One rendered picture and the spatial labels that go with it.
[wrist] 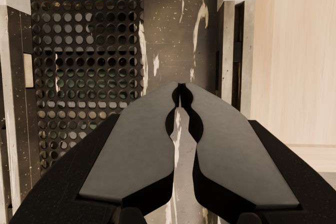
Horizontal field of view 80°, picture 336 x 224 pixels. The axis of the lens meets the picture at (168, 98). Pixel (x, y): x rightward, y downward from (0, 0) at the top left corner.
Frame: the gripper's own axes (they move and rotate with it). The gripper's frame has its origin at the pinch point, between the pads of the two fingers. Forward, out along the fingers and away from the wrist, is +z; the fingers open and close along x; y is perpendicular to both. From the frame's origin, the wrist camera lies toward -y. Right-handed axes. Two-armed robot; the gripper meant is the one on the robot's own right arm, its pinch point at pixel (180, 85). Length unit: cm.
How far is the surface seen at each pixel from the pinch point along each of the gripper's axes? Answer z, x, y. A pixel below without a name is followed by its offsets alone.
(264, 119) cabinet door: 25.7, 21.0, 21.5
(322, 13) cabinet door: 35.7, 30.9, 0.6
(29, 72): 32.0, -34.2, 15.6
